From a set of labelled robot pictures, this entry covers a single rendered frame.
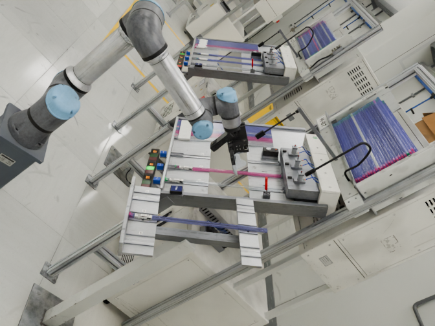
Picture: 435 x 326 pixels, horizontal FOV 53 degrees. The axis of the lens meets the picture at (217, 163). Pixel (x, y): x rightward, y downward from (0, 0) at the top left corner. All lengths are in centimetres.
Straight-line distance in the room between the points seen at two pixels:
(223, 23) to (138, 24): 495
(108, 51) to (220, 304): 135
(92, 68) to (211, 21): 480
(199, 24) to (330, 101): 347
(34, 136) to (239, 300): 125
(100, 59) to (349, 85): 205
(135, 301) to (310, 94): 185
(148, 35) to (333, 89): 201
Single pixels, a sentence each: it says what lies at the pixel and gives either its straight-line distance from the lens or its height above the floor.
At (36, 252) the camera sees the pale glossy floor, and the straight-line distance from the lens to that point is 228.
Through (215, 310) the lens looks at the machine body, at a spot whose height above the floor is 45.
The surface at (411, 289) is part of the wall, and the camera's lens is 342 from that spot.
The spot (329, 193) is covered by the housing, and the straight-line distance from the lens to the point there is 189.
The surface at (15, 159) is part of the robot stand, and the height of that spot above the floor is 48.
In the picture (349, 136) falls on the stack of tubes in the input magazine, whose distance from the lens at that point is 217.
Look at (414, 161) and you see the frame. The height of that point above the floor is 163.
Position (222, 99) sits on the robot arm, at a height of 116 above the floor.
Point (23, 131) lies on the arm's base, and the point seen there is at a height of 59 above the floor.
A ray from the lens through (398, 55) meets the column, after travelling 521.
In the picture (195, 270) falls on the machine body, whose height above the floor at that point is 55.
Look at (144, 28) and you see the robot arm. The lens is 146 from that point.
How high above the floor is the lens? 161
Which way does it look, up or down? 20 degrees down
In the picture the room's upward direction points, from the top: 58 degrees clockwise
